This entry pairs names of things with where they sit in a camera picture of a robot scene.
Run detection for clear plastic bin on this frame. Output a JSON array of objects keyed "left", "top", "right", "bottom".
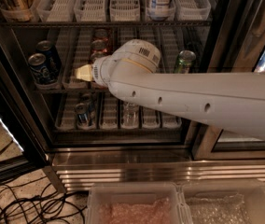
[
  {"left": 86, "top": 182, "right": 183, "bottom": 224},
  {"left": 182, "top": 179, "right": 265, "bottom": 224}
]

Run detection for left clear plastic bin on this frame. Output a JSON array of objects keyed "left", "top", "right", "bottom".
[{"left": 86, "top": 182, "right": 183, "bottom": 224}]

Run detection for green soda can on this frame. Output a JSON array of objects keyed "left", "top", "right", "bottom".
[{"left": 174, "top": 50, "right": 196, "bottom": 74}]

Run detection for open fridge door left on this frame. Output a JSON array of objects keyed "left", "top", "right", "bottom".
[{"left": 0, "top": 31, "right": 49, "bottom": 189}]

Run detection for blue pepsi can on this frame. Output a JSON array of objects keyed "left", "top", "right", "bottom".
[
  {"left": 28, "top": 53, "right": 56, "bottom": 85},
  {"left": 35, "top": 40, "right": 62, "bottom": 77}
]

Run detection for rear blue pepsi can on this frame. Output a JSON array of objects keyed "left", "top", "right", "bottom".
[{"left": 35, "top": 40, "right": 62, "bottom": 77}]

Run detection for white blue can top shelf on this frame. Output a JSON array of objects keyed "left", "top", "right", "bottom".
[{"left": 147, "top": 0, "right": 172, "bottom": 21}]

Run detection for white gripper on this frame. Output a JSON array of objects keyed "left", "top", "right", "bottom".
[{"left": 75, "top": 55, "right": 118, "bottom": 88}]

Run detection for front blue pepsi can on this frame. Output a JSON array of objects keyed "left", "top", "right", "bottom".
[{"left": 28, "top": 53, "right": 56, "bottom": 85}]

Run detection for red coke can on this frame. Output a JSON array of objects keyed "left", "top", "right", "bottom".
[
  {"left": 93, "top": 29, "right": 110, "bottom": 42},
  {"left": 91, "top": 40, "right": 108, "bottom": 53},
  {"left": 91, "top": 51, "right": 106, "bottom": 63}
]

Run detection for clear water bottle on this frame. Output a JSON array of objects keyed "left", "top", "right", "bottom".
[{"left": 122, "top": 102, "right": 139, "bottom": 129}]

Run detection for stainless steel fridge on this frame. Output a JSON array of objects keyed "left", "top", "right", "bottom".
[{"left": 0, "top": 0, "right": 265, "bottom": 192}]

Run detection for rear blue can bottom shelf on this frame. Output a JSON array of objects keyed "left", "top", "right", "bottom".
[{"left": 80, "top": 92, "right": 96, "bottom": 118}]

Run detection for yellow tall can top shelf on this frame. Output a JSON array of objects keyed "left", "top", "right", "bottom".
[{"left": 0, "top": 0, "right": 35, "bottom": 22}]

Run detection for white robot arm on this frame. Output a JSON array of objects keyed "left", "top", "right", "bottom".
[{"left": 75, "top": 39, "right": 265, "bottom": 141}]

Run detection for right clear plastic bin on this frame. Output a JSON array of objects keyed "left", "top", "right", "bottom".
[{"left": 182, "top": 179, "right": 265, "bottom": 224}]

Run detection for black cables on floor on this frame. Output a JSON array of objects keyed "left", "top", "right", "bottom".
[{"left": 0, "top": 175, "right": 87, "bottom": 224}]

